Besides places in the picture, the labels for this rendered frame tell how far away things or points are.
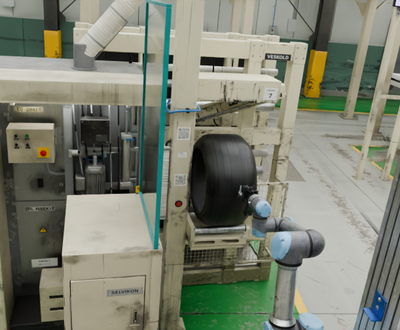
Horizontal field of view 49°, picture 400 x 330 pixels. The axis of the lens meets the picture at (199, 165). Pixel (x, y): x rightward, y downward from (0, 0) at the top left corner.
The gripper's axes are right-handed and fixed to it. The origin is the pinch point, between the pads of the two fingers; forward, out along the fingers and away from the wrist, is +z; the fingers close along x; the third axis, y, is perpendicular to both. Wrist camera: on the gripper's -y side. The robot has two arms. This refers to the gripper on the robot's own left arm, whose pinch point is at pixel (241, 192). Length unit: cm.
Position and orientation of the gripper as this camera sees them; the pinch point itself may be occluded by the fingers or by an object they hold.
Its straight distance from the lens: 251.6
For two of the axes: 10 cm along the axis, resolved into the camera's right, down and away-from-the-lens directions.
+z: -2.4, -2.5, 9.4
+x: -9.7, 0.1, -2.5
